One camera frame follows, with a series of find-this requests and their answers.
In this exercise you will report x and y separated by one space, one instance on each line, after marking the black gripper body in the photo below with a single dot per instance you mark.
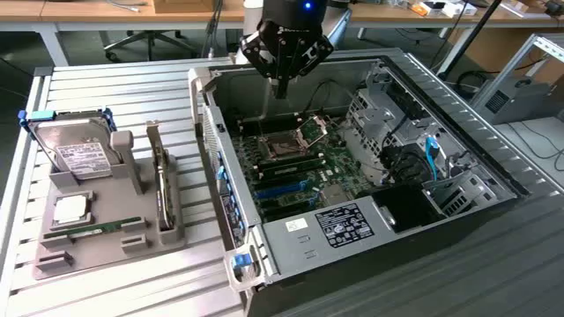
293 20

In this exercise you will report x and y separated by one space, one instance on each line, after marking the graphics card with metal bracket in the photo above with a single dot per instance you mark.
165 185

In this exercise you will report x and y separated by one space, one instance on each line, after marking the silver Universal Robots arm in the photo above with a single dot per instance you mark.
253 16

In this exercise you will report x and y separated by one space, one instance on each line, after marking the locking lever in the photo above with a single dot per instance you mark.
263 119

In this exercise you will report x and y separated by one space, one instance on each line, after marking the cardboard box on desk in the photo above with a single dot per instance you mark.
185 6

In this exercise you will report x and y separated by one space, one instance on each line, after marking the metal socket cover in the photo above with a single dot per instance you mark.
314 130

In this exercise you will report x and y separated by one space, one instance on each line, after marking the wooden desk with small boxes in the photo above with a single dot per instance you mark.
397 18

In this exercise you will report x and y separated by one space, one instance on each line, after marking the metal disk bay cage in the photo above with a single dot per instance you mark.
375 115

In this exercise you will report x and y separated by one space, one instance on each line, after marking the black office chair base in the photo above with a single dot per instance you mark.
150 41

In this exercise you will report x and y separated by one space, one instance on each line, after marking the CPU socket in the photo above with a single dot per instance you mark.
282 147

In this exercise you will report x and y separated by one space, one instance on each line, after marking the black slanted pole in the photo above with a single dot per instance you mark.
474 36

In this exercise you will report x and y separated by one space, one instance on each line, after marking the blue expansion slot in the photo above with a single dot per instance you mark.
282 189

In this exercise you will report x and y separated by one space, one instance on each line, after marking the wooden desk with grey legs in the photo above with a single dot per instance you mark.
89 14

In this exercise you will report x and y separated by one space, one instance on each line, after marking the large brown cardboard box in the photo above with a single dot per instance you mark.
498 46

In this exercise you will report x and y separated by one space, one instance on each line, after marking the silver hard disk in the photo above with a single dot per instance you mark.
79 152

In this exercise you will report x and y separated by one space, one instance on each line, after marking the blue disk caddy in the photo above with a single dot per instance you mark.
42 116

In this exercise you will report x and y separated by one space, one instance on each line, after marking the silver power supply unit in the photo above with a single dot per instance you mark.
309 237

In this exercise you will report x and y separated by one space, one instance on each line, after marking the silver CPU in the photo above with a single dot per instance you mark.
71 208

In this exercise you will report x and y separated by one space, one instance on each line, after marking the open black PC case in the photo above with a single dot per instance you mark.
397 257

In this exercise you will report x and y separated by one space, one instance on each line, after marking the green RAM stick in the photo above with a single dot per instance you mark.
97 228

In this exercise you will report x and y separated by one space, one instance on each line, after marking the grey printed parts rack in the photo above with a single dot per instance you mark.
110 244

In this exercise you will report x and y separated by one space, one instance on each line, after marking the aluminium profile frame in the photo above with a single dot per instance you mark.
511 62

